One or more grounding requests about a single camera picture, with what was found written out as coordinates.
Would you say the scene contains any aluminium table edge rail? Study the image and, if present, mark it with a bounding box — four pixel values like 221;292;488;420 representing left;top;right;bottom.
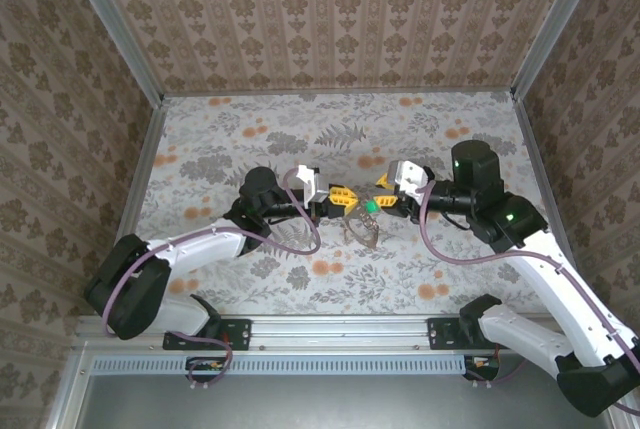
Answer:
160;86;519;99
117;98;169;245
513;97;569;255

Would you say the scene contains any grey metal cabinet panel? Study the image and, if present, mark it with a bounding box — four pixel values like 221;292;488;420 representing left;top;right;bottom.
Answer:
74;372;616;429

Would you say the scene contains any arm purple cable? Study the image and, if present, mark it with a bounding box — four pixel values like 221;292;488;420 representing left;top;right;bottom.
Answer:
417;183;640;418
102;170;322;390

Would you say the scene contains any floral patterned table cover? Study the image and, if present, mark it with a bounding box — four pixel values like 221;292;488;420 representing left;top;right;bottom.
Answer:
107;92;584;316

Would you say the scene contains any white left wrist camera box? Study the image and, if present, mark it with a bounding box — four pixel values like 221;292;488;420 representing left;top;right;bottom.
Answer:
294;163;330;206

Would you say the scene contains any clear plastic bag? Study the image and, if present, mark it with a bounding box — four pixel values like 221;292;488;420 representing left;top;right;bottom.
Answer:
341;186;386;251

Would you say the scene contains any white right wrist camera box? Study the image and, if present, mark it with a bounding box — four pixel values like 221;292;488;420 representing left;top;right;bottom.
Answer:
386;158;435;197

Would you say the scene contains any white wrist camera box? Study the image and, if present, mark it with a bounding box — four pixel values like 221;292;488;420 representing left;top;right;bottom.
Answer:
386;158;435;197
294;163;330;206

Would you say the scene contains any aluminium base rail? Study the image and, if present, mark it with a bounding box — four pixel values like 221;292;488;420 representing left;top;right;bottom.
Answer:
74;312;621;354

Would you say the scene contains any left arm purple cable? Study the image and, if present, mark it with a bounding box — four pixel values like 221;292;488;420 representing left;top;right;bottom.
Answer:
102;170;322;390

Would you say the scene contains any small circuit board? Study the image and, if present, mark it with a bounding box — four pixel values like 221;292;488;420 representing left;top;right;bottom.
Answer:
463;354;502;383
185;356;230;383

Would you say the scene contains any aluminium frame post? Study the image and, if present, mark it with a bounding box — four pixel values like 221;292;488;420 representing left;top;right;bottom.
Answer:
58;0;167;106
508;0;610;103

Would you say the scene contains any grey slotted cable duct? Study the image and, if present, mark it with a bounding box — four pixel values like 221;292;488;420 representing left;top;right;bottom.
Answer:
92;354;469;376

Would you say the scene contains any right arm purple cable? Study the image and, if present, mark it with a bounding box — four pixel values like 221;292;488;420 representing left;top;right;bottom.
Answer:
417;183;640;418

